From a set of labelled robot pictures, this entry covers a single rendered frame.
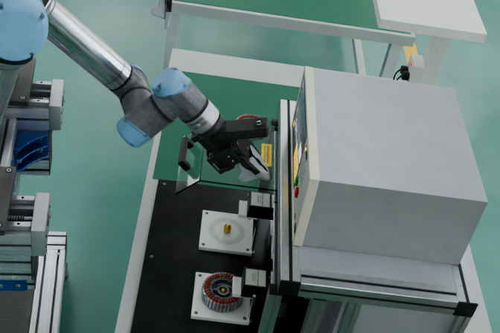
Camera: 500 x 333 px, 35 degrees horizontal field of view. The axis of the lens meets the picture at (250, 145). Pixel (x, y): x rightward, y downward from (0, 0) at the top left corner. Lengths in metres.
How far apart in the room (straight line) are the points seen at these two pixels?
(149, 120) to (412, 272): 0.68
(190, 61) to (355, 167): 1.39
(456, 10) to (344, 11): 0.89
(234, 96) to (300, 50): 1.82
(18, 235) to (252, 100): 1.17
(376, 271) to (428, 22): 1.05
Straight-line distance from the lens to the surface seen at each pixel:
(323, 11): 3.48
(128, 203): 3.44
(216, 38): 4.59
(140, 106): 1.71
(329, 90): 1.94
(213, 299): 2.05
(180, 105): 1.68
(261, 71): 2.99
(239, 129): 1.74
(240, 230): 2.27
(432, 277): 1.84
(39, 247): 1.99
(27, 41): 1.49
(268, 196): 2.19
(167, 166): 2.49
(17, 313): 2.79
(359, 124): 1.85
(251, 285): 2.02
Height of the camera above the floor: 2.39
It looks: 39 degrees down
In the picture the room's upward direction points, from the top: 11 degrees clockwise
